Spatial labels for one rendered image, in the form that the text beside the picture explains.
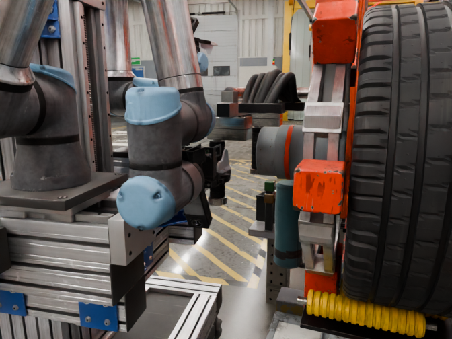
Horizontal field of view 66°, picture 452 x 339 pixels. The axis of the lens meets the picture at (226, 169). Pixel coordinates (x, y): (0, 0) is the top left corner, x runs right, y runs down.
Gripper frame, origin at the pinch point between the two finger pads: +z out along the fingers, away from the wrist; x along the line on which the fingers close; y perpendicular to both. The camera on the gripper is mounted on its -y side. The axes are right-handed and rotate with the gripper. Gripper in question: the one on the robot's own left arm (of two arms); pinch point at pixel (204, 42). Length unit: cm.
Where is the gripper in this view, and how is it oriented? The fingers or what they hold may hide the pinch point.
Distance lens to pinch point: 176.9
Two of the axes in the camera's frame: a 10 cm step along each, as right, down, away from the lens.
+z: 4.6, -1.9, 8.7
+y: -1.2, 9.6, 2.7
